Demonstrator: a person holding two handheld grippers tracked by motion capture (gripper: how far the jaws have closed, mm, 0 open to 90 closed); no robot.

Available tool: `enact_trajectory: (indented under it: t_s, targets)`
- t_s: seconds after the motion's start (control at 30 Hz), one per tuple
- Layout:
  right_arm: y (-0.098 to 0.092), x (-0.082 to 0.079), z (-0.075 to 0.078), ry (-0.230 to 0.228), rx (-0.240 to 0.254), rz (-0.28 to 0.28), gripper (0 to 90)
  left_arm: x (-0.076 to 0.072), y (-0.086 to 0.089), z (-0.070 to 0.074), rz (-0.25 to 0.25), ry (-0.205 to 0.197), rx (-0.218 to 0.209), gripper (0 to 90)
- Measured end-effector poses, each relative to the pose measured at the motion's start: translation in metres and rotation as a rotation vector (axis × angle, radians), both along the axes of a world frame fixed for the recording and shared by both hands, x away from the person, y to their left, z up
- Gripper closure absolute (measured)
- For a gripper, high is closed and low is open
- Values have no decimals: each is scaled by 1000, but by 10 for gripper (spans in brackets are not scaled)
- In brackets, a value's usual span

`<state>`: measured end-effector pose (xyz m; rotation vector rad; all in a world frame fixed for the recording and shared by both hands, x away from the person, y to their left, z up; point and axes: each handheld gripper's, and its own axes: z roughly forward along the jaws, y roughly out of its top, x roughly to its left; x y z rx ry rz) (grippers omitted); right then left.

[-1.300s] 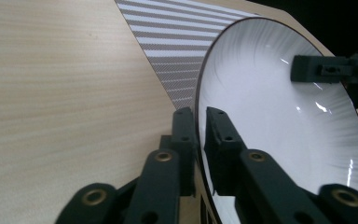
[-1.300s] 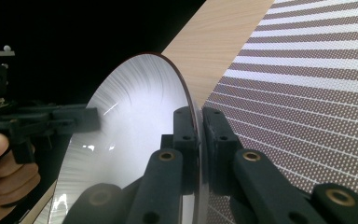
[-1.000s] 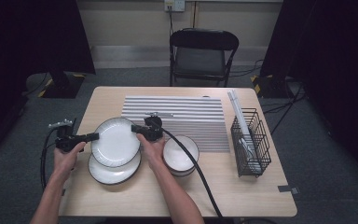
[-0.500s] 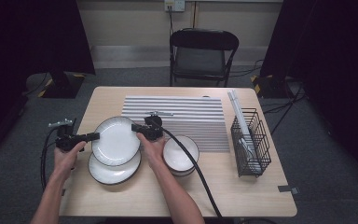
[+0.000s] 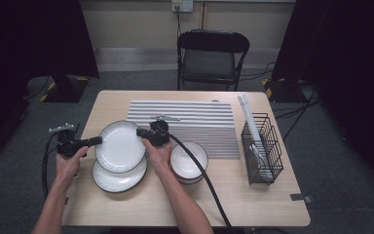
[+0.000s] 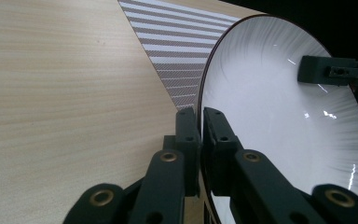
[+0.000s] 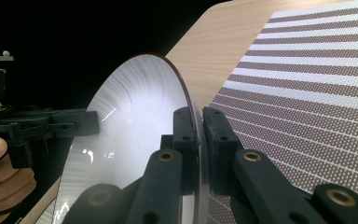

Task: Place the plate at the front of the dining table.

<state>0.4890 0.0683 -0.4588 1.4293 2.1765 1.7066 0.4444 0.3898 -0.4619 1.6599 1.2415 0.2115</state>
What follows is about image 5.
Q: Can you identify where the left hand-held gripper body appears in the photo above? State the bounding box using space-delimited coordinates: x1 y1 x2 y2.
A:
48 122 89 159

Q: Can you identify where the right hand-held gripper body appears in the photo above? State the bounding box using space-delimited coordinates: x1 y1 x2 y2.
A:
148 115 181 147

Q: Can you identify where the white plate black rim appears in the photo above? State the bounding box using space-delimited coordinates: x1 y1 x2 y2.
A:
92 155 149 194
94 120 147 175

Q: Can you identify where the black wire cutlery basket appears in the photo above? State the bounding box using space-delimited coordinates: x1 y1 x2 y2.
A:
241 112 284 186

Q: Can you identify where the person's right hand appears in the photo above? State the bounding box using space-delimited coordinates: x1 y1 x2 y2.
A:
141 137 173 178

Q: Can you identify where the person's left hand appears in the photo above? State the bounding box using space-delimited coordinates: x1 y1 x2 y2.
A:
55 145 91 184

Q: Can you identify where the striped woven placemat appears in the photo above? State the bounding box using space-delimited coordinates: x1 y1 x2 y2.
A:
126 99 242 160

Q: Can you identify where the black stand base yellow tape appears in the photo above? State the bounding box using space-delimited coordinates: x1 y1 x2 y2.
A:
262 77 303 104
40 73 91 104

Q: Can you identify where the bundle of white chopsticks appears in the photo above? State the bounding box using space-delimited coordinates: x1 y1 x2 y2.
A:
238 93 267 157

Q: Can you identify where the black folding chair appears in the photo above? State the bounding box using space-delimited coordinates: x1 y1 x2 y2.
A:
176 28 251 92

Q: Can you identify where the black curtain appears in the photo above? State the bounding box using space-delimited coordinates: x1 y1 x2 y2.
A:
271 0 374 196
0 0 100 170

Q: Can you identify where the left hand-held gripper black cable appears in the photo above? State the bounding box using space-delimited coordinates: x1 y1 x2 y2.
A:
41 133 61 199

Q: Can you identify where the hand-held gripper black cable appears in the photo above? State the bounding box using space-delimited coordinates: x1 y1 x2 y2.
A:
168 134 234 230
41 133 61 199

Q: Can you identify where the right hand-held gripper black cable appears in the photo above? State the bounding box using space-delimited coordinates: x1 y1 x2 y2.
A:
168 134 234 230

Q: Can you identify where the black floor cable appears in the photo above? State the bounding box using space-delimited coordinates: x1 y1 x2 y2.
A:
22 76 52 101
281 87 320 142
240 61 277 82

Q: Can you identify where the black socket cable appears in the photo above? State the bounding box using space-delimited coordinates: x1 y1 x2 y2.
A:
174 5 183 33

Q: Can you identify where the white wall socket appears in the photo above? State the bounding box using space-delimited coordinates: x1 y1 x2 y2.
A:
170 0 194 14

